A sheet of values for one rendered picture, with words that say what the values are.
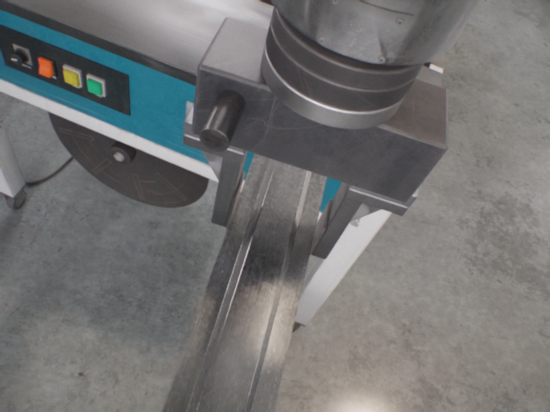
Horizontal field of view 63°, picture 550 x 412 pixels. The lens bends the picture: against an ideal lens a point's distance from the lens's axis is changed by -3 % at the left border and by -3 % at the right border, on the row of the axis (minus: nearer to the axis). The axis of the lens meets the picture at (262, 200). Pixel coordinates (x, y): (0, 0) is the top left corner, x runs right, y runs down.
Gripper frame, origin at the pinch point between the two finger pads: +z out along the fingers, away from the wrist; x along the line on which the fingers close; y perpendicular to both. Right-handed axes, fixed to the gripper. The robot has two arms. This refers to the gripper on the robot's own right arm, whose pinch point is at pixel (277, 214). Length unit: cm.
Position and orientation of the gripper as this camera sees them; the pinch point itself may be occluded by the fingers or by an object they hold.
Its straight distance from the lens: 34.5
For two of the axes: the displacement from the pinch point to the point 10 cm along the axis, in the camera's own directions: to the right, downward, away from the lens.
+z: -1.9, 5.6, 8.1
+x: 9.5, 3.1, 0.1
